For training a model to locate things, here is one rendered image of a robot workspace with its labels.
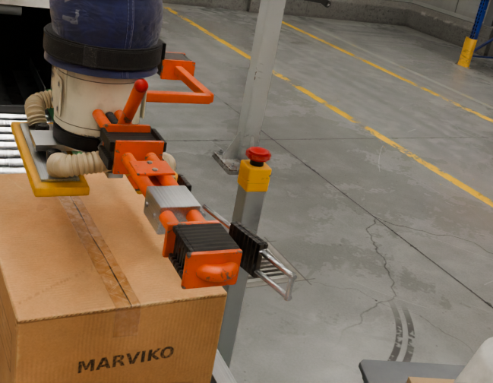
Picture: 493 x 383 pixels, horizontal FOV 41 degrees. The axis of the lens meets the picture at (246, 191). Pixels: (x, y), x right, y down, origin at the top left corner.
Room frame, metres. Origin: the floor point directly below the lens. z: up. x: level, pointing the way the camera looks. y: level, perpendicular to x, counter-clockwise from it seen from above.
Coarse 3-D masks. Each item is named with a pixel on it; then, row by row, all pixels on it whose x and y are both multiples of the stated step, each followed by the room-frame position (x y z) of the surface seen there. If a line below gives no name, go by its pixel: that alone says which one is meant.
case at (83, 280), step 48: (0, 192) 1.36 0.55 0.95; (96, 192) 1.46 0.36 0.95; (0, 240) 1.16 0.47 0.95; (48, 240) 1.19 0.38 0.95; (96, 240) 1.23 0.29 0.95; (144, 240) 1.27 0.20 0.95; (0, 288) 1.06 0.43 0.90; (48, 288) 1.03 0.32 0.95; (96, 288) 1.06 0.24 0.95; (144, 288) 1.09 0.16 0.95; (0, 336) 1.05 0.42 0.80; (48, 336) 0.94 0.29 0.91; (96, 336) 0.99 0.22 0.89; (144, 336) 1.04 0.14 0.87; (192, 336) 1.09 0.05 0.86
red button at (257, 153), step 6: (246, 150) 1.71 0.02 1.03; (252, 150) 1.70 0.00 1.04; (258, 150) 1.71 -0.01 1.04; (264, 150) 1.72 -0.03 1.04; (252, 156) 1.68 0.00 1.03; (258, 156) 1.69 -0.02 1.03; (264, 156) 1.69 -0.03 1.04; (270, 156) 1.71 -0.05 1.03; (252, 162) 1.70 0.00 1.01; (258, 162) 1.70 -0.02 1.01
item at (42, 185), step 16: (16, 128) 1.32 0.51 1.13; (32, 128) 1.33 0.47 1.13; (48, 128) 1.29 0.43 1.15; (32, 144) 1.24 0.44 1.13; (32, 160) 1.18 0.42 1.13; (32, 176) 1.11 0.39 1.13; (48, 176) 1.11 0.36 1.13; (80, 176) 1.15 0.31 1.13; (48, 192) 1.08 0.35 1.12; (64, 192) 1.09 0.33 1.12; (80, 192) 1.10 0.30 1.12
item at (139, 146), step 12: (108, 132) 1.05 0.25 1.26; (120, 132) 1.08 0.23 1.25; (132, 132) 1.09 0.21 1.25; (144, 132) 1.10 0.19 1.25; (156, 132) 1.09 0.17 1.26; (108, 144) 1.02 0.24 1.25; (120, 144) 1.01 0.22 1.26; (132, 144) 1.02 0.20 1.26; (144, 144) 1.03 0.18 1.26; (156, 144) 1.04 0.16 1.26; (108, 156) 1.03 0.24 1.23; (120, 156) 1.01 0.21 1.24; (144, 156) 1.03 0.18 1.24; (108, 168) 1.01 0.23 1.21; (120, 168) 1.01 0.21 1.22
